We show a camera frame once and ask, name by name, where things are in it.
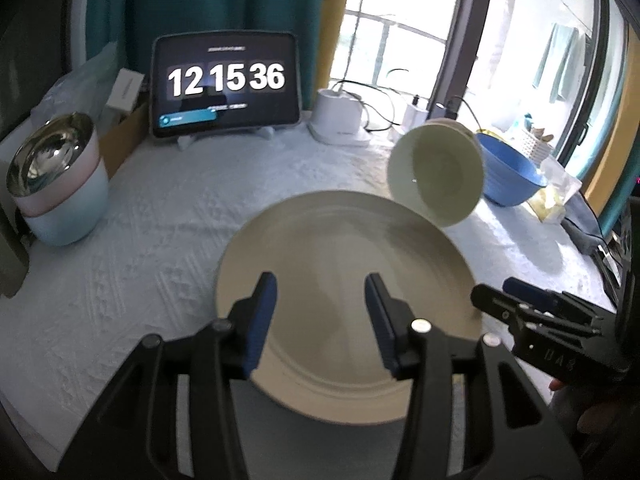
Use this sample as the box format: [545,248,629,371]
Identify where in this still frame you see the beige plate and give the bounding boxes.
[216,191,482,425]

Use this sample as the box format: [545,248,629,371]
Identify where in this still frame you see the large blue bowl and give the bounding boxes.
[476,133,548,207]

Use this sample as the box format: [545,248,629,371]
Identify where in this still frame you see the cream green bowl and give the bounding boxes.
[387,124,485,228]

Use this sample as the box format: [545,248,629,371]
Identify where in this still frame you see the pink strawberry bowl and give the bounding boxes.
[424,117,472,134]

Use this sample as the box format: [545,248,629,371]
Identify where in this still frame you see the stacked steel pastel bowls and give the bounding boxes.
[6,112,108,247]

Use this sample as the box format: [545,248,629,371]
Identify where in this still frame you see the operator right hand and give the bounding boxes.
[549,378,627,436]

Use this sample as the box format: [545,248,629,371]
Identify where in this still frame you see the grey folded cloth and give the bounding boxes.
[561,192,606,256]

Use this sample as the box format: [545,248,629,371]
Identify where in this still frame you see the yellow tissue pack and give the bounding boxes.
[527,156,582,224]

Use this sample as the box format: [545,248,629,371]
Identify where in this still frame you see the white woven basket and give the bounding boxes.
[518,131,552,166]

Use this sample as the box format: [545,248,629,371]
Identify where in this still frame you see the white phone charger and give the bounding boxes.
[401,94,428,130]

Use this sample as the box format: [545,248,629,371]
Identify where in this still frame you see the white desk lamp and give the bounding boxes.
[307,0,371,148]

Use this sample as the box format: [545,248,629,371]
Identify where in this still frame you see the tablet showing clock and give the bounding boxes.
[149,30,302,141]

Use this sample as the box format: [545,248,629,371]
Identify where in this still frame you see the hanging light blue towel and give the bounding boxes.
[533,24,585,103]

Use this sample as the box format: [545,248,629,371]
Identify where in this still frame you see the small white box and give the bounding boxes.
[105,68,144,115]

